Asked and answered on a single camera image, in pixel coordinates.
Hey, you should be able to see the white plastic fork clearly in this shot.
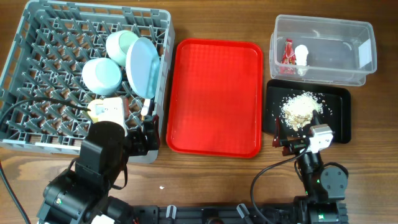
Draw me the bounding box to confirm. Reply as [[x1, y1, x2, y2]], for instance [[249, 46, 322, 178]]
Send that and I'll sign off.
[[141, 99, 152, 116]]

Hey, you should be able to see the food scraps and rice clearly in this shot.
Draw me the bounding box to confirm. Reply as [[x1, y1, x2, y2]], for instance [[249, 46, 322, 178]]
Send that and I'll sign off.
[[271, 91, 326, 137]]

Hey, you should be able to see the yellow plastic cup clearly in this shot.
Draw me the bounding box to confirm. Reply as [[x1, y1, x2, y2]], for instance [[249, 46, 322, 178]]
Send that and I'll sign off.
[[87, 99, 104, 123]]

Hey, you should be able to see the white round plate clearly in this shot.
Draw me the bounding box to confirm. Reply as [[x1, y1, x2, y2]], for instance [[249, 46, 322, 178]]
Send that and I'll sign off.
[[126, 37, 160, 99]]

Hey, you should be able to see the red snack wrapper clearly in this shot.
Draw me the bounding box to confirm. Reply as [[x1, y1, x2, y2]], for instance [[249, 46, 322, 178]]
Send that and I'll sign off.
[[280, 39, 296, 75]]

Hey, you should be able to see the light blue bowl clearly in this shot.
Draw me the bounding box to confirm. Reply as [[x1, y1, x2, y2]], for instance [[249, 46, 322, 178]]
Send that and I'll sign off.
[[81, 58, 122, 95]]

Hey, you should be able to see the white tissue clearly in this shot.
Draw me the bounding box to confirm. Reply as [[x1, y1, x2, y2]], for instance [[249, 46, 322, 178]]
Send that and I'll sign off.
[[295, 45, 309, 77]]

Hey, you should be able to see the light green bowl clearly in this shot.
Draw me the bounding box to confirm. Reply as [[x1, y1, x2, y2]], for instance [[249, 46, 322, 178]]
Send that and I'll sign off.
[[106, 30, 138, 67]]

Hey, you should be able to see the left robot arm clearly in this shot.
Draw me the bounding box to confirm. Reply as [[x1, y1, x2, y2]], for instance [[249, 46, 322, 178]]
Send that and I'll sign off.
[[37, 115, 160, 223]]

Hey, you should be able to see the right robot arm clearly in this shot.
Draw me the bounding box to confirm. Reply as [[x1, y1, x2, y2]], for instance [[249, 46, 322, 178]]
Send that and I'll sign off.
[[272, 111, 349, 223]]

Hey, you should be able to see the grey dishwasher rack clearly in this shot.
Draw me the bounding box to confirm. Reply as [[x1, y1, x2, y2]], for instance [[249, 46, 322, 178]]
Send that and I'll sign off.
[[1, 1, 175, 155]]

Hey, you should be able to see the black plastic tray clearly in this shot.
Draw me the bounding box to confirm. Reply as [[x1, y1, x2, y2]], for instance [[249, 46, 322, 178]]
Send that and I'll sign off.
[[262, 79, 351, 144]]

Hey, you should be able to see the red plastic tray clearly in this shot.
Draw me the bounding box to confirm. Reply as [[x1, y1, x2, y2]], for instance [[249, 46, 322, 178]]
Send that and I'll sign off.
[[166, 39, 264, 158]]

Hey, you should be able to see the clear plastic bin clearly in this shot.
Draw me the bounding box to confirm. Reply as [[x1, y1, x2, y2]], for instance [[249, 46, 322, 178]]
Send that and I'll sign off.
[[269, 14, 377, 86]]

